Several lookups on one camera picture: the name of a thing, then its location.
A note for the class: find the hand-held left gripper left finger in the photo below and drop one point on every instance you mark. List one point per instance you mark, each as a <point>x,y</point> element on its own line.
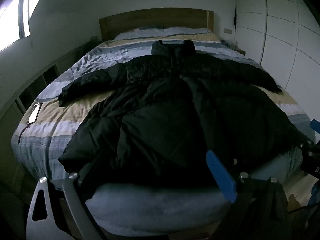
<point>72,195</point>

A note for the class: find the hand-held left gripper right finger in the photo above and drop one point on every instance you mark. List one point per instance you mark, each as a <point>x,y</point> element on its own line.
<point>221,175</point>

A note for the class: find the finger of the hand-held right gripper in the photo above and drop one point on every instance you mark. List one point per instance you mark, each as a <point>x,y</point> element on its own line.
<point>309,147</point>
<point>314,125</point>

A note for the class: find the black down jacket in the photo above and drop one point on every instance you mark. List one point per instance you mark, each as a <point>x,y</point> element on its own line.
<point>162,120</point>

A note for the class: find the bed with striped duvet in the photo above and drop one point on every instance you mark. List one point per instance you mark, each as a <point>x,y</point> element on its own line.
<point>62,120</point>

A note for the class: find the blue sheeted mattress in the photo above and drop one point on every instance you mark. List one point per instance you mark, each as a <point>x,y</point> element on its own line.
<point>150,210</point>

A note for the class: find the smartphone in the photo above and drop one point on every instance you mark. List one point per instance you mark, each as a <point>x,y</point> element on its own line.
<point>34,113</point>

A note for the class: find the white wardrobe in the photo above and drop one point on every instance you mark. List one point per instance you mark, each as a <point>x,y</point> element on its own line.
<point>282,30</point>

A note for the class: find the low wooden shelf unit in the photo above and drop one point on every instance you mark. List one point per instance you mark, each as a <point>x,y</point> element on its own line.
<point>50,63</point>

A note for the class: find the light blue pillow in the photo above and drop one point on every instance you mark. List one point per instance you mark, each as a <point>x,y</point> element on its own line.
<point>175,31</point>

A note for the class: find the wooden headboard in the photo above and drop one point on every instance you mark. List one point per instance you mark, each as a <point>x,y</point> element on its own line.
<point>150,17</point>

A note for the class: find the window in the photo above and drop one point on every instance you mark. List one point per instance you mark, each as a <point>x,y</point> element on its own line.
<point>10,22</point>

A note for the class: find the wall switch plate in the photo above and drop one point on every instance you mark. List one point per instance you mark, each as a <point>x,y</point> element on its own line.
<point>227,31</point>

